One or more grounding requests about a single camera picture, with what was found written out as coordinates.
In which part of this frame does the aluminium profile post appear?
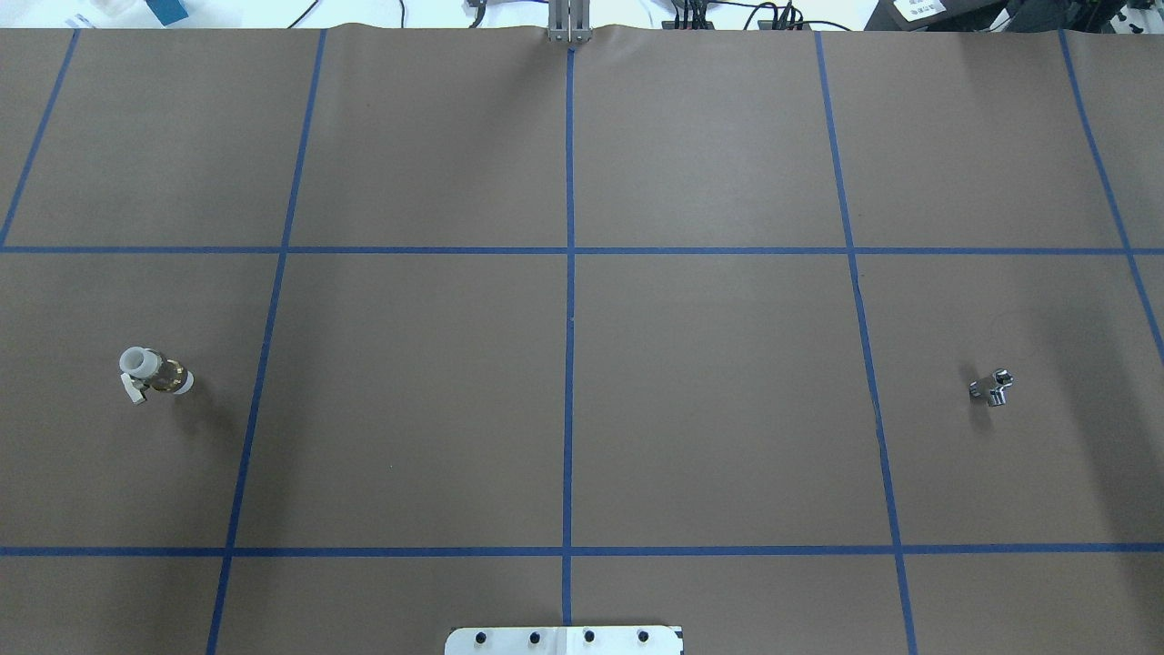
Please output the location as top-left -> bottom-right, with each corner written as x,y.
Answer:
547,0 -> 592,45

